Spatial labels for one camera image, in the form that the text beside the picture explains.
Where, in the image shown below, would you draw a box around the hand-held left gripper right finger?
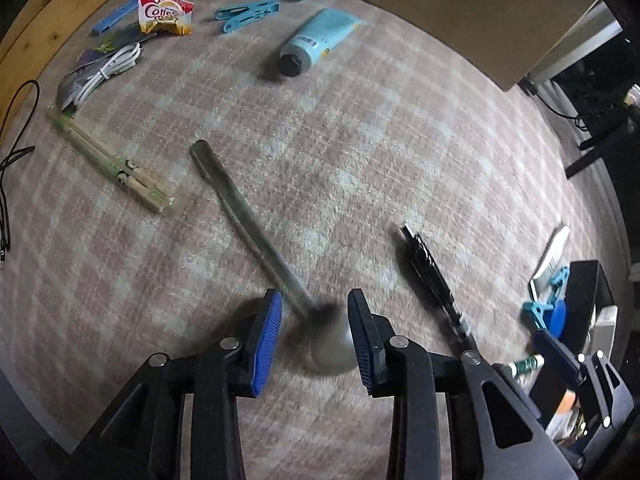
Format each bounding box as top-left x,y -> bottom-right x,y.
347,288 -> 576,480

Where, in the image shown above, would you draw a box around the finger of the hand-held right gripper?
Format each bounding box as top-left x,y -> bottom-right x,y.
532,330 -> 634,432

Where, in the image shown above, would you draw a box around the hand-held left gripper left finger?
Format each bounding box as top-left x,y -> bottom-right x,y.
60,288 -> 283,480

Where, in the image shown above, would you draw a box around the black storage box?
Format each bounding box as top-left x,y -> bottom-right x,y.
529,259 -> 617,443

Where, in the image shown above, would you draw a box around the metal spoon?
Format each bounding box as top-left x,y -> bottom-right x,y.
189,140 -> 359,377

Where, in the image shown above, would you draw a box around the green white tube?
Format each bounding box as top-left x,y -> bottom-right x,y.
499,353 -> 547,377

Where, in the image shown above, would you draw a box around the blue round lid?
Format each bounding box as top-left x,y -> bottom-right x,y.
544,300 -> 569,332

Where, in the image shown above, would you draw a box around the light blue clothespin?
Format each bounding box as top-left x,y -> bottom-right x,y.
546,267 -> 572,295
221,9 -> 275,35
214,0 -> 281,22
522,299 -> 552,332

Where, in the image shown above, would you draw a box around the orange white packet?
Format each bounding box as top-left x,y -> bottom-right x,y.
546,389 -> 582,437

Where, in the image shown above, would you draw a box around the pink plaid table cloth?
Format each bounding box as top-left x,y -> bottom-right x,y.
0,0 -> 631,480

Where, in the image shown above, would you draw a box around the black chair leg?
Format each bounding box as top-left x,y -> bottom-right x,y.
565,120 -> 640,179

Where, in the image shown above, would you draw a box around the wrapped wooden chopsticks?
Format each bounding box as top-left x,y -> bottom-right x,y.
46,109 -> 177,214

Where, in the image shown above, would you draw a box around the light blue tube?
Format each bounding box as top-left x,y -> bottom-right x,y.
277,8 -> 363,79

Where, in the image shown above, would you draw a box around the dark foil packet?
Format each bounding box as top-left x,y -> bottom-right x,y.
56,24 -> 147,112

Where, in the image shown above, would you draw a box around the red white candy packet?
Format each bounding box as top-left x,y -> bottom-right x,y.
137,0 -> 195,37

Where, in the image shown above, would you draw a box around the small blue plastic cutter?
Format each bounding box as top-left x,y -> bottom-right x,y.
91,0 -> 139,37

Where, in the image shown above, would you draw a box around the wooden desk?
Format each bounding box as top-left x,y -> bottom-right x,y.
0,0 -> 140,128

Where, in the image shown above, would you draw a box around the black metal keychain clip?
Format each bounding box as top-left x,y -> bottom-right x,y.
399,223 -> 478,353

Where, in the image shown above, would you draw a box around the grey metal frame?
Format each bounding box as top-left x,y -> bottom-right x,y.
522,0 -> 622,98

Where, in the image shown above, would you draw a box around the thin black cable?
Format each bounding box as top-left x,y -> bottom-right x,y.
0,80 -> 42,267

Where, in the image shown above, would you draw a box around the white cable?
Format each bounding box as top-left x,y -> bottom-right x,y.
64,42 -> 144,112

